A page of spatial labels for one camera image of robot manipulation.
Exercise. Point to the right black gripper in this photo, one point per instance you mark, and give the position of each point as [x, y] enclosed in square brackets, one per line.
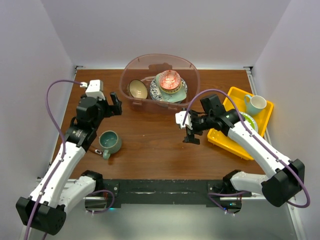
[190, 138]

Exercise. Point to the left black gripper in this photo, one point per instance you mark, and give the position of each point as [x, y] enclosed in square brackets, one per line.
[111, 109]

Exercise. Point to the brown beige bowl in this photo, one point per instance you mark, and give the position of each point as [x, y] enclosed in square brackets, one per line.
[137, 89]

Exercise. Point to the teal ceramic cup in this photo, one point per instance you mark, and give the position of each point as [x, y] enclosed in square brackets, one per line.
[110, 143]

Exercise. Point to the blue floral plate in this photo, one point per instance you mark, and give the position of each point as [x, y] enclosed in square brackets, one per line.
[152, 89]

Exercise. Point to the mint green rectangular dish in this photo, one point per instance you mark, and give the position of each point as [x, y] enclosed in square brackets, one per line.
[171, 98]

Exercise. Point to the yellow flower patterned bowl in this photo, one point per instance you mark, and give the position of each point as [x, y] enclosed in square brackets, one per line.
[170, 91]

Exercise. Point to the red patterned bowl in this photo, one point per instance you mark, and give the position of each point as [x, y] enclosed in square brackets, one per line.
[169, 79]

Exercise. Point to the white cream bowl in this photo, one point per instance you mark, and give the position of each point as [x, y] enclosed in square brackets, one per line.
[171, 88]

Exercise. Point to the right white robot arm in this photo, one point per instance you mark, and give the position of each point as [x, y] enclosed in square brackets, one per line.
[282, 179]

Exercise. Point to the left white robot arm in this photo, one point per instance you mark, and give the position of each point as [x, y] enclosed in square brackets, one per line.
[48, 205]

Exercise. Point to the pink translucent plastic bin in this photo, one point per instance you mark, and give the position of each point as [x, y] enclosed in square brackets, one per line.
[146, 67]

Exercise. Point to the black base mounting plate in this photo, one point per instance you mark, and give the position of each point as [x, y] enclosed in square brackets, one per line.
[172, 192]

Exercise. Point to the green plate white rim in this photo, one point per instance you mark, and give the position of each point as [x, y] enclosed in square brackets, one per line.
[249, 123]

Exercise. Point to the light blue mug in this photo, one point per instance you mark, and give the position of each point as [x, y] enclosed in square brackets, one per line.
[254, 104]

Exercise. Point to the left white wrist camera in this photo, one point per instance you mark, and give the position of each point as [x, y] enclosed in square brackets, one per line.
[94, 89]

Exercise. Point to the brown handled small spoon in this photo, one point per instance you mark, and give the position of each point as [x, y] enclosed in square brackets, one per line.
[95, 150]

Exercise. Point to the aluminium frame rail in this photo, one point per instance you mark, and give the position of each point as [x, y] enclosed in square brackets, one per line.
[297, 222]

